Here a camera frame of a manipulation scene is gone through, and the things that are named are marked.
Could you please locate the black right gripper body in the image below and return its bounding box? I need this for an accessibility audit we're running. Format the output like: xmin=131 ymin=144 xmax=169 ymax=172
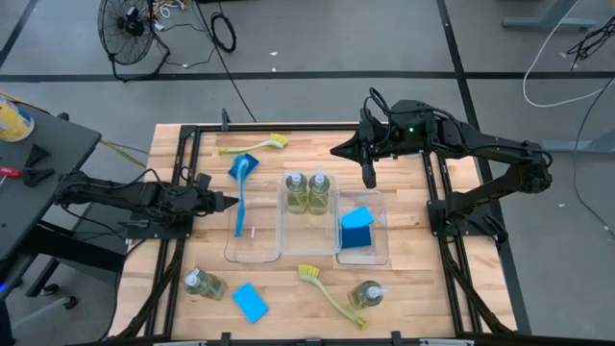
xmin=358 ymin=119 xmax=398 ymax=190

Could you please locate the black triangular bracket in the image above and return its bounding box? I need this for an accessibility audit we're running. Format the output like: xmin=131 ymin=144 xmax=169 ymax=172
xmin=22 ymin=167 xmax=57 ymax=187
xmin=23 ymin=142 xmax=52 ymax=169

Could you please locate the green dish soap pump bottle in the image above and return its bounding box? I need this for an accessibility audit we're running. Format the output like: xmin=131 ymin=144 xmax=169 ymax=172
xmin=184 ymin=267 xmax=229 ymax=302
xmin=348 ymin=280 xmax=388 ymax=310
xmin=284 ymin=170 xmax=308 ymax=215
xmin=307 ymin=165 xmax=332 ymax=216

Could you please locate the light blue sponge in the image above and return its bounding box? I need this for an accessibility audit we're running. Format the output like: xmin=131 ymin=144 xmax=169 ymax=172
xmin=232 ymin=282 xmax=270 ymax=325
xmin=339 ymin=205 xmax=376 ymax=230

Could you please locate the white cable bundle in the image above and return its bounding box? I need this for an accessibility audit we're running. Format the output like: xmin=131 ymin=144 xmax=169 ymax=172
xmin=156 ymin=0 xmax=193 ymax=20

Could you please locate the white floor cable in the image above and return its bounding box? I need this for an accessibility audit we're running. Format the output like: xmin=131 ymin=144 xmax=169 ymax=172
xmin=522 ymin=0 xmax=615 ymax=110

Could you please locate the black cable tangle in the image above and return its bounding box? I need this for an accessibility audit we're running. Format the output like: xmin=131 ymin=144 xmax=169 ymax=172
xmin=565 ymin=13 xmax=615 ymax=66

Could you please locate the blue dish brush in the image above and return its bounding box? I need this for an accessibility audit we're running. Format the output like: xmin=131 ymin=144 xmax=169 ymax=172
xmin=233 ymin=156 xmax=252 ymax=239

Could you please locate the red-handled tool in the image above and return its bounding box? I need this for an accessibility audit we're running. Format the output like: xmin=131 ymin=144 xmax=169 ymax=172
xmin=0 ymin=165 xmax=23 ymax=188

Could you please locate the person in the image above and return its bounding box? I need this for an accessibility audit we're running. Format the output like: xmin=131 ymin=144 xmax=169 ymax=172
xmin=0 ymin=300 xmax=13 ymax=346

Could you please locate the tall clear plastic bin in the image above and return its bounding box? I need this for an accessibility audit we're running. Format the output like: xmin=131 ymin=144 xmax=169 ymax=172
xmin=277 ymin=170 xmax=341 ymax=257

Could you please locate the yellow cable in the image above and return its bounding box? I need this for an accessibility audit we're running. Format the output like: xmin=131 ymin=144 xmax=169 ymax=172
xmin=0 ymin=90 xmax=148 ymax=169

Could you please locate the grey side table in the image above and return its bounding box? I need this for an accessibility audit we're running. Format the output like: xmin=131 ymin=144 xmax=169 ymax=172
xmin=0 ymin=93 xmax=127 ymax=311

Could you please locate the black aluminium table frame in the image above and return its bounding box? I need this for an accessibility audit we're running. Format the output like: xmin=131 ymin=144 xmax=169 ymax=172
xmin=108 ymin=122 xmax=518 ymax=346

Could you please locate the black floor fan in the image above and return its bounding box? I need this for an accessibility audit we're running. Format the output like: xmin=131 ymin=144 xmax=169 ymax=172
xmin=97 ymin=0 xmax=172 ymax=83

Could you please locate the shallow clear plastic bin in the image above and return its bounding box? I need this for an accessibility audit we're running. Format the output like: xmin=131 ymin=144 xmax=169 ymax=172
xmin=334 ymin=189 xmax=391 ymax=267

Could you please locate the thin black floor cable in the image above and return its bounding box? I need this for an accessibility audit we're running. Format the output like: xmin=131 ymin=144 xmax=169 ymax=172
xmin=573 ymin=76 xmax=615 ymax=241

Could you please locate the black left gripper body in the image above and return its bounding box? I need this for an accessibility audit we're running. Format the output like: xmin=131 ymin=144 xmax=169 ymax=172
xmin=189 ymin=173 xmax=216 ymax=217

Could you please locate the green dish brush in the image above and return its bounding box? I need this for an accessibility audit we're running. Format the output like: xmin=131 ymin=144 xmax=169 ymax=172
xmin=297 ymin=263 xmax=368 ymax=330
xmin=218 ymin=133 xmax=290 ymax=156

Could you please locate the black coiled floor cable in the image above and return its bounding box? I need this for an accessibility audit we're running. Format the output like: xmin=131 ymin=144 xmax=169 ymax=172
xmin=194 ymin=0 xmax=258 ymax=124

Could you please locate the clear bin with handle cutout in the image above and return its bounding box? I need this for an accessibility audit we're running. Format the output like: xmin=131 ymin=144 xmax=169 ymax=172
xmin=223 ymin=180 xmax=283 ymax=264

